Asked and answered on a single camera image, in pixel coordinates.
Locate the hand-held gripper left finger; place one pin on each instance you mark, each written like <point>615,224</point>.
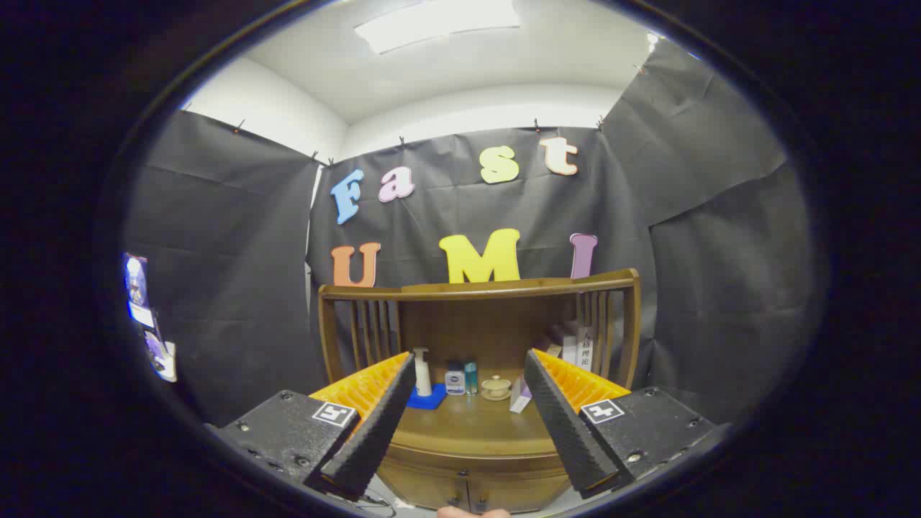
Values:
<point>374,432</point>

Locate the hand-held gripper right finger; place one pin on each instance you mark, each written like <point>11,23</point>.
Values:
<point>568,432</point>

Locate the wooden drawer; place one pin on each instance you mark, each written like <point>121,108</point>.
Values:
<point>504,464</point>

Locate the wooden countertop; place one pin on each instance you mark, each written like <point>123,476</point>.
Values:
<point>468,428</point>

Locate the wooden cabinet with slatted shelf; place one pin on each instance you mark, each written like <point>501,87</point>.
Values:
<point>468,496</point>

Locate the white shelf with items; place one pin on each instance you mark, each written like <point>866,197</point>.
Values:
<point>137,280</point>

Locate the purple book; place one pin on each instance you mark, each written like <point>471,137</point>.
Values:
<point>519,399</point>

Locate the blue folded cloth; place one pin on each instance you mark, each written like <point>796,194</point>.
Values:
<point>432,400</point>

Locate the white pump bottle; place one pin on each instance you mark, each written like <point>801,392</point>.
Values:
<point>423,378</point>

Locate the white book with black lettering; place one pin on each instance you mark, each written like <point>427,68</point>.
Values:
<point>584,349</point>

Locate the beige lidded tea cup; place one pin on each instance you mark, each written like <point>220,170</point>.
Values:
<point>496,388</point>

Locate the white bottle with blue cap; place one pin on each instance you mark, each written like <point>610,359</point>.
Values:
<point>455,381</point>

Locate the slim teal bottle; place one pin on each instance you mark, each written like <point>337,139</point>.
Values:
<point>471,378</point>

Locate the ceiling light panel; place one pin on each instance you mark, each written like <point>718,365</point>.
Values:
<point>432,25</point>

